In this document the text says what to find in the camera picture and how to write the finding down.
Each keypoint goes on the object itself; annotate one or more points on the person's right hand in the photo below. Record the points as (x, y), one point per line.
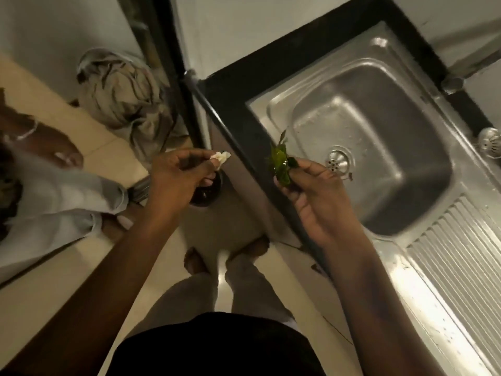
(325, 203)

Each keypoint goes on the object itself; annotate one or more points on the person's left hand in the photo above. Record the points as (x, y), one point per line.
(176, 180)

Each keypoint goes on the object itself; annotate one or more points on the white food scrap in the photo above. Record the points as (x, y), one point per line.
(220, 157)

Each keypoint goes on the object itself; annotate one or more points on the green leaf scrap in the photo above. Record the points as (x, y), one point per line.
(280, 160)

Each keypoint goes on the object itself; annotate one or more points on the stainless steel sink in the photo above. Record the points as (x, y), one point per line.
(391, 133)

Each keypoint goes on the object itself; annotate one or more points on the metal drain strainer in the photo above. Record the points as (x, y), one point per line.
(489, 142)

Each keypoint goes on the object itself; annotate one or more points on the person's left forearm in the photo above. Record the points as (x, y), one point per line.
(98, 293)

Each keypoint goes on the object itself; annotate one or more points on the person's right forearm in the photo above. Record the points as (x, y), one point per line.
(375, 309)

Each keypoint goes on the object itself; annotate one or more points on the person's left foot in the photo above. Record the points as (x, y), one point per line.
(195, 262)

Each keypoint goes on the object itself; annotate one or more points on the person's right foot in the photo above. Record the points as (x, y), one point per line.
(250, 246)

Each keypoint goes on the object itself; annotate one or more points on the person's grey trousers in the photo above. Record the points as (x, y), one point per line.
(250, 289)

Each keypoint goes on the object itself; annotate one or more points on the person's black shirt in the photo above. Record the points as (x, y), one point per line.
(215, 348)

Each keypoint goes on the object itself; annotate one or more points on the dark round waste bin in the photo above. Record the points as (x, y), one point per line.
(203, 197)

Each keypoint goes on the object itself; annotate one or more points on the crumpled beige cloth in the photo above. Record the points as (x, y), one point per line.
(117, 93)

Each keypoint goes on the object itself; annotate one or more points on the chrome faucet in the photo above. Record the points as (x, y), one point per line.
(454, 82)

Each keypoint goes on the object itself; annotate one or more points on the steel sliding door rail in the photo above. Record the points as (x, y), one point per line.
(139, 189)

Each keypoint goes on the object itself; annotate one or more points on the black door frame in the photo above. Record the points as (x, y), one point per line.
(164, 54)

